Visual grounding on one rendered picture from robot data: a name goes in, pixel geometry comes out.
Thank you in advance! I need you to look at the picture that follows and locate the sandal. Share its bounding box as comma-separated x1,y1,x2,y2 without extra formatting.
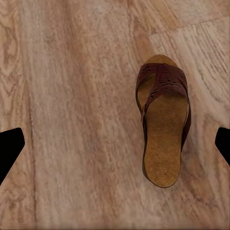
135,55,192,188

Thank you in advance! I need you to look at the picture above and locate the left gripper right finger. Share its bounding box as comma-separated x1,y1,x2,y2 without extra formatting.
215,127,230,166

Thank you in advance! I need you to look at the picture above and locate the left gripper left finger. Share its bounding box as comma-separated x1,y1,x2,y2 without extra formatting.
0,127,25,185

